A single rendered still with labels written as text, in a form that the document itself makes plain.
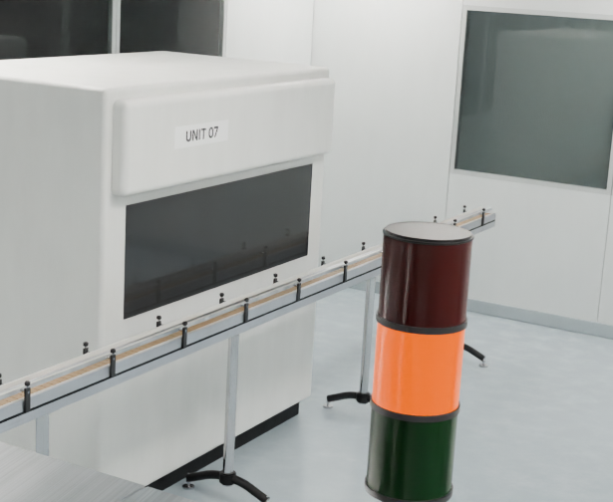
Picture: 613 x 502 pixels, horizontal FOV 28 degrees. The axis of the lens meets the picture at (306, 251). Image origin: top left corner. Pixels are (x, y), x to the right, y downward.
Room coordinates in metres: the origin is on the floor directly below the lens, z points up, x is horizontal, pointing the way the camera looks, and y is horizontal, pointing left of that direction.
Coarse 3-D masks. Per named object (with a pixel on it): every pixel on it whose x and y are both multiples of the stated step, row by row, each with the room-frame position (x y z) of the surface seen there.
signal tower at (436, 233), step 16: (400, 224) 0.68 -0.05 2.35; (416, 224) 0.68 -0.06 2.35; (432, 224) 0.68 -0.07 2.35; (448, 224) 0.69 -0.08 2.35; (400, 240) 0.65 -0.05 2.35; (416, 240) 0.65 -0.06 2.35; (432, 240) 0.64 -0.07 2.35; (448, 240) 0.65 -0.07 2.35; (464, 240) 0.65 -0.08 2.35; (384, 320) 0.66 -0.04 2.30; (400, 416) 0.65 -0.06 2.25; (416, 416) 0.64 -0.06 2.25; (432, 416) 0.64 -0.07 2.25; (448, 416) 0.65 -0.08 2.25; (384, 496) 0.65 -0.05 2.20; (448, 496) 0.65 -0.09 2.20
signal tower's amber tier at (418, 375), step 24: (384, 336) 0.66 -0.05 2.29; (408, 336) 0.65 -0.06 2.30; (432, 336) 0.64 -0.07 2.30; (456, 336) 0.65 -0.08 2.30; (384, 360) 0.65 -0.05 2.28; (408, 360) 0.65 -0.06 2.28; (432, 360) 0.64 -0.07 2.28; (456, 360) 0.65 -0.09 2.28; (384, 384) 0.65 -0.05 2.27; (408, 384) 0.64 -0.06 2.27; (432, 384) 0.64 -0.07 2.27; (456, 384) 0.66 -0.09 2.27; (408, 408) 0.64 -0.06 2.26; (432, 408) 0.65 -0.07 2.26; (456, 408) 0.66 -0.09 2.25
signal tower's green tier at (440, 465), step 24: (384, 432) 0.65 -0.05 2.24; (408, 432) 0.64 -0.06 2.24; (432, 432) 0.65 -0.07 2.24; (456, 432) 0.66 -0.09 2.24; (384, 456) 0.65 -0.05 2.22; (408, 456) 0.64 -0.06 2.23; (432, 456) 0.65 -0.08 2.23; (384, 480) 0.65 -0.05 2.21; (408, 480) 0.64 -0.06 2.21; (432, 480) 0.65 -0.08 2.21
